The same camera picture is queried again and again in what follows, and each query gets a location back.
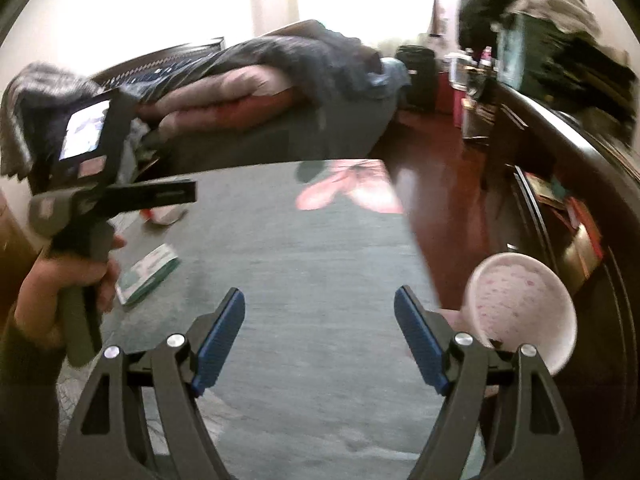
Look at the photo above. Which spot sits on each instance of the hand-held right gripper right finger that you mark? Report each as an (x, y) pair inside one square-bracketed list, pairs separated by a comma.
[(420, 345)]

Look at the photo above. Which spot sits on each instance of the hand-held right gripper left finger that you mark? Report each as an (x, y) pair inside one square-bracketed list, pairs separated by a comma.
[(220, 345)]

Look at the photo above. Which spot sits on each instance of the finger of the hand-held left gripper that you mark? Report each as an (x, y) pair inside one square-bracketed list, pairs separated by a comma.
[(160, 194)]

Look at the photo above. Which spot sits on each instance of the crushed red white cup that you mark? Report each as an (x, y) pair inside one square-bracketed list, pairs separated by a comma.
[(162, 216)]

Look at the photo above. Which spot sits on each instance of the pink round bin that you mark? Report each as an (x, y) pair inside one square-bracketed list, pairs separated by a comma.
[(520, 300)]

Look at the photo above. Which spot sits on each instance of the person's left forearm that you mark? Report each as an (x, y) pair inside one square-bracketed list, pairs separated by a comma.
[(25, 400)]

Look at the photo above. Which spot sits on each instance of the person's left hand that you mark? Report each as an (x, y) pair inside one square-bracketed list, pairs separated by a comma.
[(55, 285)]

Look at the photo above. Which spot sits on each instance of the pink cloth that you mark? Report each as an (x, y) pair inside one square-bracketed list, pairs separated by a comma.
[(452, 322)]

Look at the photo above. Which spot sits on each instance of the green white tissue packet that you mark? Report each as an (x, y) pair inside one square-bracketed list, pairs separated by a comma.
[(145, 275)]

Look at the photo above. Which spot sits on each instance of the mauve folded quilt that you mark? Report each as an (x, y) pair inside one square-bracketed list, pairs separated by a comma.
[(225, 90)]

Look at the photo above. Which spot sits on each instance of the dark blue blanket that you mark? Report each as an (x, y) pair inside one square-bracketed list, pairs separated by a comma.
[(320, 55)]

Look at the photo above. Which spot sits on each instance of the dark wooden cabinet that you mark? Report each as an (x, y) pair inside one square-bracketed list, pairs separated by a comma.
[(575, 190)]

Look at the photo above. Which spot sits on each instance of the red suitcase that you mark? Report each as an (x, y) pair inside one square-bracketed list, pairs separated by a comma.
[(445, 92)]

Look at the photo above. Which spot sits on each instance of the black suitcase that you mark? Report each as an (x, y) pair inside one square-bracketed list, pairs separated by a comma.
[(417, 77)]

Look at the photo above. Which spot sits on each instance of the clear plastic box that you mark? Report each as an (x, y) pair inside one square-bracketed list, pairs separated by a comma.
[(459, 69)]

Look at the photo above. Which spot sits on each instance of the teal bag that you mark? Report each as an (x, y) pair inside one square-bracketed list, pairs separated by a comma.
[(522, 52)]

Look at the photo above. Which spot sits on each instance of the pile of dark clothes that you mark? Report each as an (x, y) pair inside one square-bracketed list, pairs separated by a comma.
[(565, 20)]

